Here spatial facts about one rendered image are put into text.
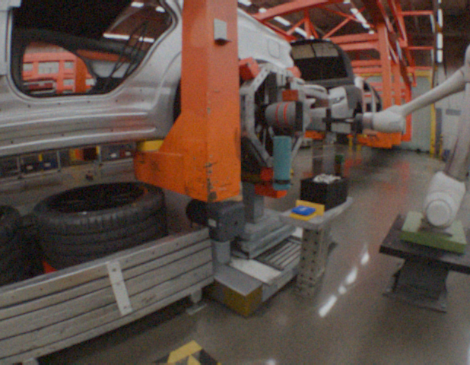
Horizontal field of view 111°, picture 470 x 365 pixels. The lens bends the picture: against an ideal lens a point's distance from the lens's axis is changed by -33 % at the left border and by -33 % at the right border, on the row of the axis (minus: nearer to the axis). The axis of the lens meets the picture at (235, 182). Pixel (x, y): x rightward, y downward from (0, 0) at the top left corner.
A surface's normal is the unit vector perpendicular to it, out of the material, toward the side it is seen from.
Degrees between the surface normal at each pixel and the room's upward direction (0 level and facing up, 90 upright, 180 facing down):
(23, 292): 90
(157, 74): 90
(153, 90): 90
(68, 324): 90
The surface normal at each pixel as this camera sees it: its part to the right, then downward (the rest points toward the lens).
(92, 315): 0.72, 0.14
